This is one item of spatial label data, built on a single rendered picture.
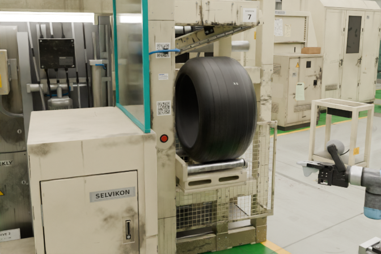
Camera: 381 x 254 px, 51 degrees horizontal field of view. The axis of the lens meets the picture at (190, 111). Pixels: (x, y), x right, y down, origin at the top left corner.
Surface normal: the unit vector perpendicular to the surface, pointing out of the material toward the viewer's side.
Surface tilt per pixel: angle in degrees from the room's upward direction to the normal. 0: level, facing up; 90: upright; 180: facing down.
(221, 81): 52
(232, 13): 90
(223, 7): 90
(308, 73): 90
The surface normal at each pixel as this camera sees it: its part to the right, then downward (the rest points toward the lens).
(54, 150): 0.34, 0.18
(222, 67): 0.18, -0.74
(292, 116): 0.57, 0.15
